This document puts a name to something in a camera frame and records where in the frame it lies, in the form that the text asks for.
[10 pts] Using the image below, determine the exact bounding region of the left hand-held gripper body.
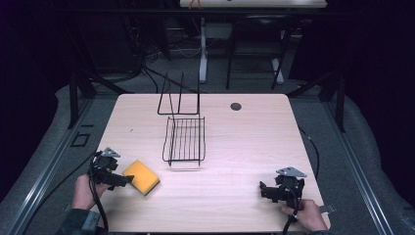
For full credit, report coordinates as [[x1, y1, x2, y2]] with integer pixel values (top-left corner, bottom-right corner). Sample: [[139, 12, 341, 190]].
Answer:
[[89, 147, 122, 186]]

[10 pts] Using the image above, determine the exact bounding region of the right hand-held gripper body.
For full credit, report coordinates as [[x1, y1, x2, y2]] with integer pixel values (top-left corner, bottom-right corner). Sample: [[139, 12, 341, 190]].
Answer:
[[273, 165, 308, 210]]

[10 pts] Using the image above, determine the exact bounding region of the yellow sponge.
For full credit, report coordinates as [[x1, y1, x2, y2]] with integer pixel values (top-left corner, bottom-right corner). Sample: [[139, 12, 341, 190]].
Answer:
[[121, 159, 161, 197]]

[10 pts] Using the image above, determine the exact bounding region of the black wire rack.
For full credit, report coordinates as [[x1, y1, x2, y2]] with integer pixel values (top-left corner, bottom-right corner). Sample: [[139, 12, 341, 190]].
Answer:
[[157, 71, 207, 167]]

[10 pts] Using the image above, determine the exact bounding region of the person's left hand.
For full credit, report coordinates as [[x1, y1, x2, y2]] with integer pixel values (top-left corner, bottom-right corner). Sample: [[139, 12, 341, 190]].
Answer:
[[71, 173, 113, 212]]

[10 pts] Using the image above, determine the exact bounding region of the person's right hand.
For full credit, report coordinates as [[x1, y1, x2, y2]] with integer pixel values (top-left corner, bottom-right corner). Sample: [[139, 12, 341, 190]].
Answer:
[[281, 198, 329, 232]]

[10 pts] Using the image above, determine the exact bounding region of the black chair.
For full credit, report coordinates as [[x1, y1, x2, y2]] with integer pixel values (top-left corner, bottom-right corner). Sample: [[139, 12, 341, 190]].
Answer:
[[225, 13, 296, 91]]

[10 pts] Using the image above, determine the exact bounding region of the white background desk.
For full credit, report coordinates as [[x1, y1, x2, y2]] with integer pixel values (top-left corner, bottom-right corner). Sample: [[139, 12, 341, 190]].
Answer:
[[178, 0, 328, 85]]

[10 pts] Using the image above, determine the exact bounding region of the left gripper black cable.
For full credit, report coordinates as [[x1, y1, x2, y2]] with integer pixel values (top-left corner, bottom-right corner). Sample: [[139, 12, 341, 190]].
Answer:
[[87, 150, 110, 231]]

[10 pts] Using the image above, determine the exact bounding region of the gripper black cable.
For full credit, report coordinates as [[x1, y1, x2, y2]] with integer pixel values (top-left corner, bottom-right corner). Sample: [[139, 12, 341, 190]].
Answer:
[[87, 150, 110, 231], [281, 182, 302, 235]]

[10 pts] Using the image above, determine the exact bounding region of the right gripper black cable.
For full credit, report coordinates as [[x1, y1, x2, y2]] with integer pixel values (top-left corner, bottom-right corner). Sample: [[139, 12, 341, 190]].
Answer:
[[281, 182, 302, 235]]

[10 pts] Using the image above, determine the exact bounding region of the black cable beside table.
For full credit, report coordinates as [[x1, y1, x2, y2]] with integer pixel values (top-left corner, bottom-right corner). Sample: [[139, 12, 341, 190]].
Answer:
[[298, 126, 321, 181]]

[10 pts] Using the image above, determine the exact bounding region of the black floor cable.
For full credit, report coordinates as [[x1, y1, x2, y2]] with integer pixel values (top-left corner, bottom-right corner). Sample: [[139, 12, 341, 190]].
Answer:
[[30, 150, 101, 216]]

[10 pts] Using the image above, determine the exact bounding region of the aluminium floor rail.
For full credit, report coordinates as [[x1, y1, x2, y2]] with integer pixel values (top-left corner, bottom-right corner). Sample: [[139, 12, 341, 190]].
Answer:
[[322, 101, 396, 235], [5, 97, 96, 235]]

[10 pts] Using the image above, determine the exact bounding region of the black metal frame post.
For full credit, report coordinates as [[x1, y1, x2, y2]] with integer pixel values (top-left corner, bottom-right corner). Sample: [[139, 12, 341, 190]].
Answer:
[[335, 73, 346, 133], [67, 71, 80, 130]]

